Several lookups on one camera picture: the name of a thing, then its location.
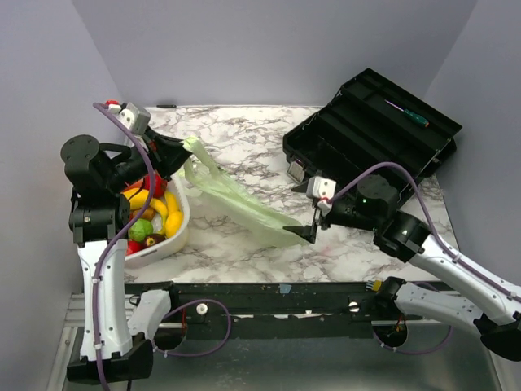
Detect brown fake kiwi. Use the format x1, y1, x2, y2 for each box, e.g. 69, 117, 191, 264
129, 207, 156, 222

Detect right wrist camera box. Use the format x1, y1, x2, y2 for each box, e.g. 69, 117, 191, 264
305, 176, 336, 217

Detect green fake custard apple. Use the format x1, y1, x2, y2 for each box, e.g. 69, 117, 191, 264
128, 218, 154, 242

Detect green plastic bag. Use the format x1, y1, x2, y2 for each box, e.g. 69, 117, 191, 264
182, 137, 306, 248

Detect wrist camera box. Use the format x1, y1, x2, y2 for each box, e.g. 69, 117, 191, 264
105, 100, 151, 136
305, 176, 336, 217

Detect dark purple fake mangosteen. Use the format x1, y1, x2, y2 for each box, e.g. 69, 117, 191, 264
142, 233, 166, 248

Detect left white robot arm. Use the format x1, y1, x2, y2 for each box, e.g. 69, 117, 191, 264
60, 130, 190, 387

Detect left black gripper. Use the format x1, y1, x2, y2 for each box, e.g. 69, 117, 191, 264
107, 122, 199, 191

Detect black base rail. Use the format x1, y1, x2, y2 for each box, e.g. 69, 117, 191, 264
125, 282, 404, 340

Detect green handled screwdriver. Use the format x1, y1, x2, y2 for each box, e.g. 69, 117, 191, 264
384, 99, 430, 128

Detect dark red fake pomegranate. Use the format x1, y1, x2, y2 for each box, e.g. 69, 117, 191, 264
143, 173, 168, 199

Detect black plastic toolbox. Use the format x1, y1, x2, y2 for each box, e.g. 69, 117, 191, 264
282, 68, 462, 188

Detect yellow fake banana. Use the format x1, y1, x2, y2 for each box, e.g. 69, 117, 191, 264
164, 190, 180, 215
149, 198, 169, 235

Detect white plastic basket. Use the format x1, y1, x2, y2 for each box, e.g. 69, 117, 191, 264
125, 169, 190, 270

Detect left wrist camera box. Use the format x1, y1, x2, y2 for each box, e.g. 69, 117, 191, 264
105, 100, 151, 136

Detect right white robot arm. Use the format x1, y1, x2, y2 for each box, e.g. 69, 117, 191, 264
286, 174, 520, 362

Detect red fake apple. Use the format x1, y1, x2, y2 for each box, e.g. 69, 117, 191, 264
126, 240, 142, 257

